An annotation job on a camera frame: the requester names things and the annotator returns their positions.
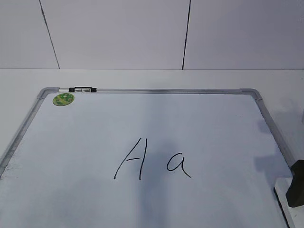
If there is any white rectangular board eraser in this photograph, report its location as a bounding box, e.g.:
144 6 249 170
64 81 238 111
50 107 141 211
274 177 295 228

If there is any round green sticker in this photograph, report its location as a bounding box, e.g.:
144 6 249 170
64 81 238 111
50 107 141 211
52 93 75 107

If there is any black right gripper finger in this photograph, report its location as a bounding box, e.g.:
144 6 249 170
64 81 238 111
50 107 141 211
285 160 304 208

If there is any white whiteboard with aluminium frame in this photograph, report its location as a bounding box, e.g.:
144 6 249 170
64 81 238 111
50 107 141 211
0 88 302 228

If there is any black and silver frame clip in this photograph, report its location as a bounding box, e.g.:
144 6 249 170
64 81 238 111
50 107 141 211
68 87 97 93

